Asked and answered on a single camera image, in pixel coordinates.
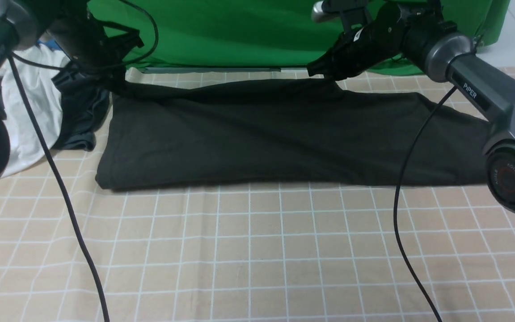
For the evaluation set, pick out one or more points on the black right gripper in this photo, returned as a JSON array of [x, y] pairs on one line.
[[360, 47]]

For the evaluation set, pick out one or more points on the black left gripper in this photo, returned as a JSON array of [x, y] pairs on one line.
[[96, 47]]

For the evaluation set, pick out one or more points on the dark gray long-sleeve top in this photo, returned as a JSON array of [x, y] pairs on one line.
[[307, 130]]

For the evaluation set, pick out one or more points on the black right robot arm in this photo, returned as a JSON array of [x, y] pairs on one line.
[[419, 32]]

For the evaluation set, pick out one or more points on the blue crumpled garment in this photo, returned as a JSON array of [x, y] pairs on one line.
[[50, 44]]

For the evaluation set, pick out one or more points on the dark gray crumpled garment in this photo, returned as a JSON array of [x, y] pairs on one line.
[[85, 106]]

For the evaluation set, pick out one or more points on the metal binder clip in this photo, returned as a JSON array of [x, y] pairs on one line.
[[477, 42]]

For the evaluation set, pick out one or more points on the green backdrop cloth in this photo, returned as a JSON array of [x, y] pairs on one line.
[[224, 33]]

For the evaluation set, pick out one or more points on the beige grid tablecloth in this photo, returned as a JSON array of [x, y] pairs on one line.
[[250, 253]]

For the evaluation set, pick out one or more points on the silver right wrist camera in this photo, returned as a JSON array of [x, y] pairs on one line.
[[350, 12]]

